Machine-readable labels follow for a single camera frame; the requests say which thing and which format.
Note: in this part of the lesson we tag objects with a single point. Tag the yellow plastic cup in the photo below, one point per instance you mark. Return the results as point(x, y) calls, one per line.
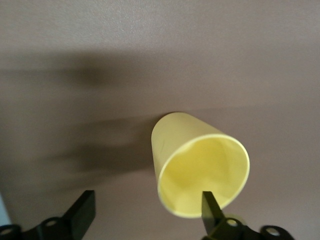
point(190, 135)

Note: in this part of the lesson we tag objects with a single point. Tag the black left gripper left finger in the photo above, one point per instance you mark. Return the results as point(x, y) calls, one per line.
point(80, 212)

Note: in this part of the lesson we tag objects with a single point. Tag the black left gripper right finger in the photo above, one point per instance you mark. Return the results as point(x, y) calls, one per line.
point(212, 220)

